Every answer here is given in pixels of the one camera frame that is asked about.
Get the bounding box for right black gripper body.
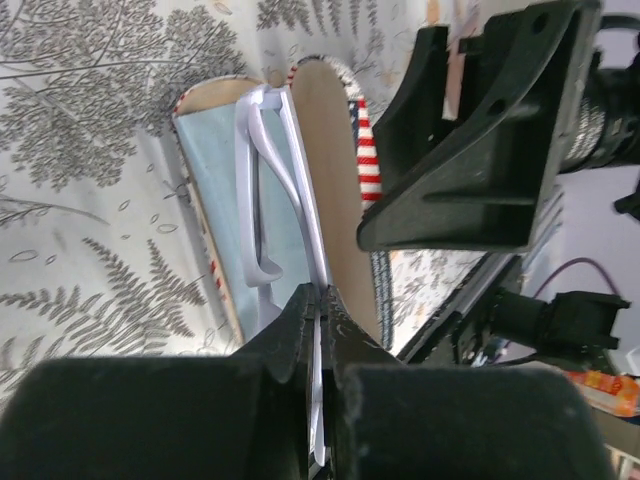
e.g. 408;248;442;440
554;14;640;226

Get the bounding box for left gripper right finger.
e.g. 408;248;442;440
323;289;615;479

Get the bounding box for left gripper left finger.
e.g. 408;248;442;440
1;284;316;479

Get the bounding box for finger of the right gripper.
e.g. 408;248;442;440
373;26;448;194
357;1;601;253

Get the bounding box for flag pattern glasses case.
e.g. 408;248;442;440
173;55;393;347

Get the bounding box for white frame sunglasses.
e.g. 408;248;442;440
232;83;334;466

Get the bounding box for blue cleaning cloth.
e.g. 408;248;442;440
176;104;310;340

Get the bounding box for pink glasses case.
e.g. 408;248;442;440
443;38;465;120

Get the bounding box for floral table mat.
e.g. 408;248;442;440
1;1;499;401

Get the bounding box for orange snack packet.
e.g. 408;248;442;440
565;370;639;418

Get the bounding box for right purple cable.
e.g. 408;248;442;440
529;257;621;301

